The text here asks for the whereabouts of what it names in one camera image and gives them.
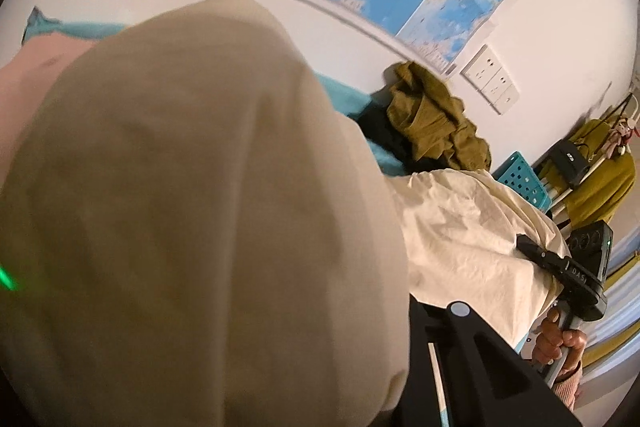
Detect white wall socket panel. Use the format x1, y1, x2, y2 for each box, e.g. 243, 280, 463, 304
460, 44, 521, 115

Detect olive green garment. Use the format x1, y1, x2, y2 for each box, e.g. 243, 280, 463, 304
384, 61, 493, 172

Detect small map poster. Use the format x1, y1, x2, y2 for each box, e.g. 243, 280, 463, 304
397, 0, 501, 75

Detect black garment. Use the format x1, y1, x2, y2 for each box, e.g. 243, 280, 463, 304
352, 89, 453, 175

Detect small plush doll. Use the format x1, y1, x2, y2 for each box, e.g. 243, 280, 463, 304
602, 117, 637, 158

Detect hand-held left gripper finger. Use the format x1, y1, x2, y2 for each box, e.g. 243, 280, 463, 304
397, 294, 570, 427

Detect hanging mustard garment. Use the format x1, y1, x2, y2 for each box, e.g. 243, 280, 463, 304
539, 119, 637, 230

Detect white clothes rack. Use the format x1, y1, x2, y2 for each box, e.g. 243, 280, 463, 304
530, 82, 640, 233

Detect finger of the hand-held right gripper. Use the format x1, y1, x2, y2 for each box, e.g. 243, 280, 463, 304
515, 234, 568, 280

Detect person's right hand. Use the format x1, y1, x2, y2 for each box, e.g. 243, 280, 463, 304
531, 307, 588, 382

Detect pink cloth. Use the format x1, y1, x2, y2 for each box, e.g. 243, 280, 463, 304
0, 36, 101, 168

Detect cream jacket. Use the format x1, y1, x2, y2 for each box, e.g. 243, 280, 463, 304
0, 0, 572, 427

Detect black bag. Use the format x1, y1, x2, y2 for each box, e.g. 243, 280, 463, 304
550, 139, 592, 186

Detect teal perforated basket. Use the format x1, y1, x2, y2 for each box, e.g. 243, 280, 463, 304
492, 152, 551, 212

